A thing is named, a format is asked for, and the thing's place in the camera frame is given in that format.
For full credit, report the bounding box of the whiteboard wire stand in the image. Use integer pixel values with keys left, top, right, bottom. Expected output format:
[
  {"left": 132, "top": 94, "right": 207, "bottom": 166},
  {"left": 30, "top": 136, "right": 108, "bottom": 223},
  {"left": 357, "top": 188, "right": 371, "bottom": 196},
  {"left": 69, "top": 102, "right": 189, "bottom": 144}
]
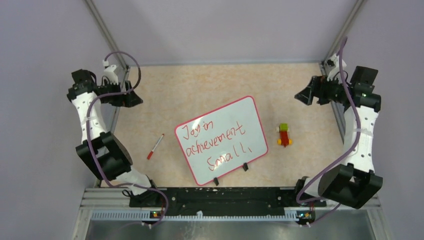
[{"left": 212, "top": 162, "right": 249, "bottom": 186}]

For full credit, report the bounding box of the pink framed whiteboard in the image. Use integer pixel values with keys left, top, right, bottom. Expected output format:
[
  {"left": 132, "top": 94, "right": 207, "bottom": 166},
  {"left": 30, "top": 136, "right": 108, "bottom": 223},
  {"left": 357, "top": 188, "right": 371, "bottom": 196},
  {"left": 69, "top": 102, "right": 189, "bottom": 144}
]
[{"left": 174, "top": 95, "right": 269, "bottom": 186}]

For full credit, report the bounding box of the red whiteboard marker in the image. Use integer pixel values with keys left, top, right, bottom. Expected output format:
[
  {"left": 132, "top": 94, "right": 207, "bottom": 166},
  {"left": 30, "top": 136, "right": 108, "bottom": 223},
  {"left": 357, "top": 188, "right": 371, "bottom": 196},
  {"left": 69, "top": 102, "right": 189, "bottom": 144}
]
[{"left": 146, "top": 133, "right": 165, "bottom": 160}]

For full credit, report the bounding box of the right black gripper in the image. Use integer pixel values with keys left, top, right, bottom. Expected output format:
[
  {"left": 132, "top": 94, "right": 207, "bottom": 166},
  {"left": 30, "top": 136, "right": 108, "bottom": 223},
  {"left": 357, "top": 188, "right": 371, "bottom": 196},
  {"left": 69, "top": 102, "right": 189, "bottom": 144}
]
[{"left": 294, "top": 73, "right": 351, "bottom": 106}]

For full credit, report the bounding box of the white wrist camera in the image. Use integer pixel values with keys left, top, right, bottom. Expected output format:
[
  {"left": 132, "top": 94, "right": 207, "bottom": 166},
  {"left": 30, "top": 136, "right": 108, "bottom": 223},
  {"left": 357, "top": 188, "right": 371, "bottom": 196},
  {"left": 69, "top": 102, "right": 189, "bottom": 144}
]
[
  {"left": 323, "top": 53, "right": 340, "bottom": 82},
  {"left": 102, "top": 60, "right": 119, "bottom": 85}
]

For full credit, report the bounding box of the white cable duct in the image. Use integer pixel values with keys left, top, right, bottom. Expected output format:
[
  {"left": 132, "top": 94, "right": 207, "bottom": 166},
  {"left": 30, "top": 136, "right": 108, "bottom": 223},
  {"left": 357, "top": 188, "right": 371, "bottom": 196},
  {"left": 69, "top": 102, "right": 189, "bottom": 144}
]
[{"left": 90, "top": 210, "right": 299, "bottom": 222}]

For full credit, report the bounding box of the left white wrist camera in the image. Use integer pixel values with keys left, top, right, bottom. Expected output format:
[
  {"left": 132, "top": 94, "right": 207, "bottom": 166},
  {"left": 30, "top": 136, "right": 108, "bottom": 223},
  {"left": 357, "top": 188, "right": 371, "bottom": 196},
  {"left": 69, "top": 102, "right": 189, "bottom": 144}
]
[{"left": 102, "top": 60, "right": 119, "bottom": 85}]

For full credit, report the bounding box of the aluminium frame rail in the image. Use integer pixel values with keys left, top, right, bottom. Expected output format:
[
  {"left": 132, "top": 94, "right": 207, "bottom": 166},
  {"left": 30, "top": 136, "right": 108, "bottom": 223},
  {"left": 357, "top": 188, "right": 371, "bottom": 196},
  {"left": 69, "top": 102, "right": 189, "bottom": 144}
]
[{"left": 79, "top": 187, "right": 382, "bottom": 210}]

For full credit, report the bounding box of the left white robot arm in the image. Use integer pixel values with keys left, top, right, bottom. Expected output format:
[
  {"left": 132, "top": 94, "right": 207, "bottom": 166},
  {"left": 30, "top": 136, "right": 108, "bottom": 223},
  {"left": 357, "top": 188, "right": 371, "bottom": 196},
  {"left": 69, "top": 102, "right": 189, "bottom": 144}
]
[{"left": 66, "top": 65, "right": 161, "bottom": 207}]

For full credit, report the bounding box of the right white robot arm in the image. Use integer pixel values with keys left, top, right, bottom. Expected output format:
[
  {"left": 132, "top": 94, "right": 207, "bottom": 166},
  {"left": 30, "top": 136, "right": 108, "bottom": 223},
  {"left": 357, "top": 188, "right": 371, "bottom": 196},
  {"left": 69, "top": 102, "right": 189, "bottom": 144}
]
[{"left": 293, "top": 66, "right": 383, "bottom": 209}]

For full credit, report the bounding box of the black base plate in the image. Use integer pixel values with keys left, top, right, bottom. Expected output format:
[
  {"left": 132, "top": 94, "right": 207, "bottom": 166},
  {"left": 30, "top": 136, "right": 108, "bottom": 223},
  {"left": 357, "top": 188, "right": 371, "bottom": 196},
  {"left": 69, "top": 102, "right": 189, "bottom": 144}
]
[{"left": 129, "top": 187, "right": 327, "bottom": 218}]

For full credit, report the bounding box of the red green toy car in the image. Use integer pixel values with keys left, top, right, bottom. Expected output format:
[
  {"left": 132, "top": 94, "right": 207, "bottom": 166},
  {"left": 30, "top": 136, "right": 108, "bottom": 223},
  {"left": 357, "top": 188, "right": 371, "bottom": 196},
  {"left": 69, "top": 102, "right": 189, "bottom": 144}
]
[{"left": 276, "top": 123, "right": 293, "bottom": 147}]

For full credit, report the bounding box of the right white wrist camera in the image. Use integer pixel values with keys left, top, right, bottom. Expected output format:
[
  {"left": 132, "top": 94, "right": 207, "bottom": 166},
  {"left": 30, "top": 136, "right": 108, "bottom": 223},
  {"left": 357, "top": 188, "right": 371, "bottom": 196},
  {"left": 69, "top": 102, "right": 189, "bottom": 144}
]
[{"left": 323, "top": 53, "right": 340, "bottom": 82}]

